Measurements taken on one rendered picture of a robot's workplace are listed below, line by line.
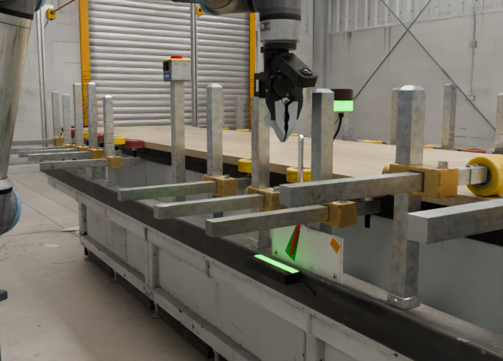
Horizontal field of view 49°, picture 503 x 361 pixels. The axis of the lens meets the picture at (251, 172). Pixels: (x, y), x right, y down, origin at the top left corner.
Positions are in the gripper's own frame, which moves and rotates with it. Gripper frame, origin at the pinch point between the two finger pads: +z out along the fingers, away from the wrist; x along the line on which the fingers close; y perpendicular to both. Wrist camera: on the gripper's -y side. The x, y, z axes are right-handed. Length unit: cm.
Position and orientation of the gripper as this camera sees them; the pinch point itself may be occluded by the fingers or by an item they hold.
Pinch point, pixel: (284, 136)
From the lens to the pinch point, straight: 120.9
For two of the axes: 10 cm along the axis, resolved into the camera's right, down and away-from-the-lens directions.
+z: 0.0, 9.9, 1.3
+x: -8.5, 0.7, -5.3
